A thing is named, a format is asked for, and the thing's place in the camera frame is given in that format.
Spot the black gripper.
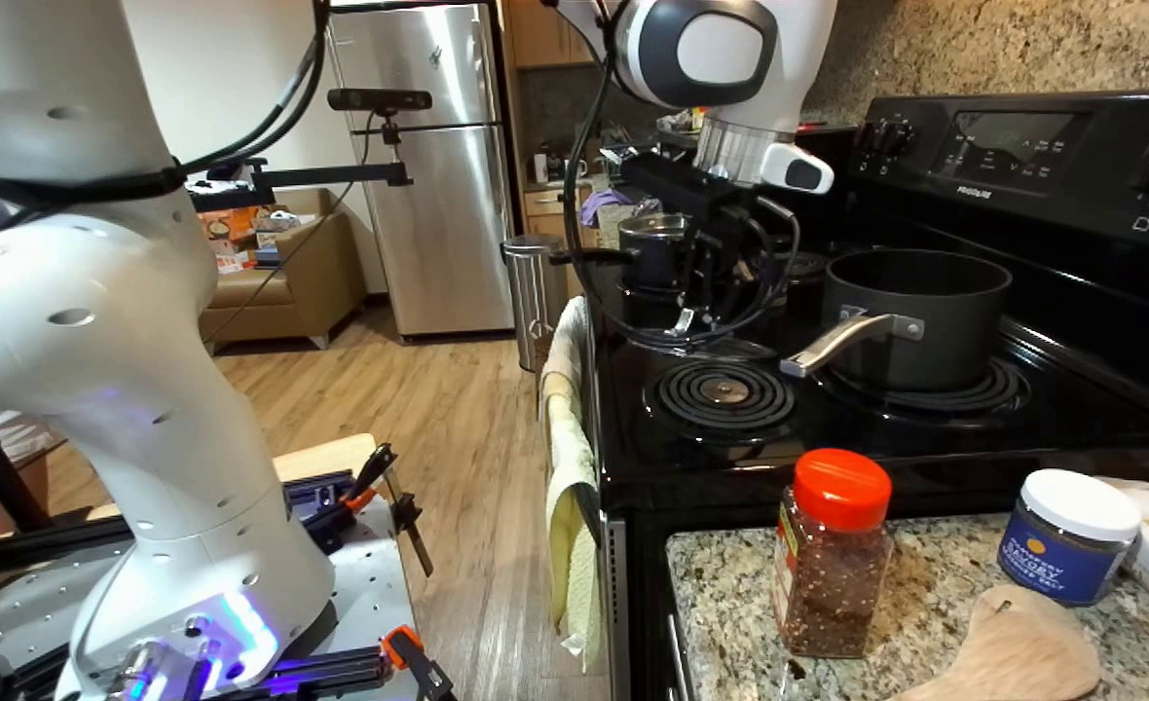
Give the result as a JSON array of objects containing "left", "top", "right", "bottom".
[{"left": 616, "top": 145, "right": 797, "bottom": 340}]

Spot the grey robot base table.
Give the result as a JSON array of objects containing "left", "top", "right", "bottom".
[{"left": 0, "top": 431, "right": 428, "bottom": 701}]

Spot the red-lid spice jar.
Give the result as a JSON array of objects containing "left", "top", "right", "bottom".
[{"left": 772, "top": 443, "right": 894, "bottom": 661}]

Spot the black electric stove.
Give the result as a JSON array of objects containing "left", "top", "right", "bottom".
[{"left": 583, "top": 84, "right": 1149, "bottom": 701}]

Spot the blue jar with white lid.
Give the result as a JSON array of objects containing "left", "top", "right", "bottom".
[{"left": 994, "top": 465, "right": 1143, "bottom": 611}]

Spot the grey trash can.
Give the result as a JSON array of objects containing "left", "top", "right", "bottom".
[{"left": 497, "top": 235, "right": 566, "bottom": 378}]

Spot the pale yellow hanging towel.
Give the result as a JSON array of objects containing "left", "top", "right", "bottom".
[{"left": 537, "top": 292, "right": 608, "bottom": 679}]

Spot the stainless steel fridge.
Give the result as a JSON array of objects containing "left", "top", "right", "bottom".
[{"left": 318, "top": 0, "right": 521, "bottom": 341}]

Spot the brown wood kitchen cabinet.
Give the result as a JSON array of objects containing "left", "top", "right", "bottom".
[{"left": 497, "top": 0, "right": 602, "bottom": 73}]

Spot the orange black clamp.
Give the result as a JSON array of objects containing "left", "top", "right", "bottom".
[
  {"left": 296, "top": 439, "right": 436, "bottom": 580},
  {"left": 271, "top": 618, "right": 464, "bottom": 701}
]

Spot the light wooden board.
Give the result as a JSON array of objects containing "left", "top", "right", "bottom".
[{"left": 268, "top": 427, "right": 386, "bottom": 489}]

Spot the tan sofa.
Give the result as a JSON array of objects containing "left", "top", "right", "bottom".
[{"left": 190, "top": 188, "right": 371, "bottom": 354}]

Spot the wooden spatula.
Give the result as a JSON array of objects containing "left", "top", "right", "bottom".
[{"left": 898, "top": 580, "right": 1104, "bottom": 701}]

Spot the black pot with long handle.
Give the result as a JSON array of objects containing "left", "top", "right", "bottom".
[{"left": 544, "top": 230, "right": 703, "bottom": 341}]

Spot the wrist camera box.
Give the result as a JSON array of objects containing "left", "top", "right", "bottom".
[{"left": 689, "top": 117, "right": 837, "bottom": 200}]

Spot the dark grey pot steel handle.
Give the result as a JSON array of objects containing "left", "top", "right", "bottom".
[{"left": 775, "top": 244, "right": 1015, "bottom": 399}]

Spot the black stereo camera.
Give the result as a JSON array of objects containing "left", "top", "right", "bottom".
[{"left": 322, "top": 84, "right": 436, "bottom": 117}]

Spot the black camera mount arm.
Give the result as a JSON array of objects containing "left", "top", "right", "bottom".
[{"left": 187, "top": 109, "right": 418, "bottom": 203}]

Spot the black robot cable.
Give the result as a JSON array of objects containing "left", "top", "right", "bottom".
[{"left": 0, "top": 0, "right": 335, "bottom": 219}]

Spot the black metal frame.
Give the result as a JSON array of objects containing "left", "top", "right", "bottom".
[{"left": 0, "top": 393, "right": 129, "bottom": 580}]

